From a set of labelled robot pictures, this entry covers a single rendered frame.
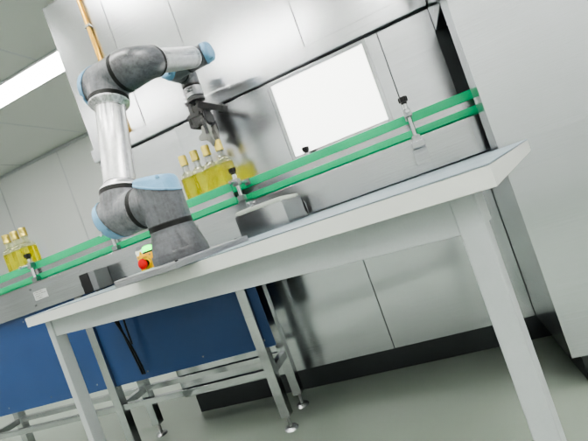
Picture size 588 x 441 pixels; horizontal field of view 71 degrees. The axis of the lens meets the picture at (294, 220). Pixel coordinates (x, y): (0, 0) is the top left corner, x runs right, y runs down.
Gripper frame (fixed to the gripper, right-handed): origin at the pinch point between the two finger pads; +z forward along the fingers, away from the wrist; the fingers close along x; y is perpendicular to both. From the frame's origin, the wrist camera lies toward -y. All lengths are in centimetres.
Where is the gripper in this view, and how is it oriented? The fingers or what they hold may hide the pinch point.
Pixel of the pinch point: (216, 143)
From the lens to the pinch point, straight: 174.6
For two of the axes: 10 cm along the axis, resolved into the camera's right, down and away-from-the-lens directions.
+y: -8.8, 3.1, 3.7
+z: 3.4, 9.4, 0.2
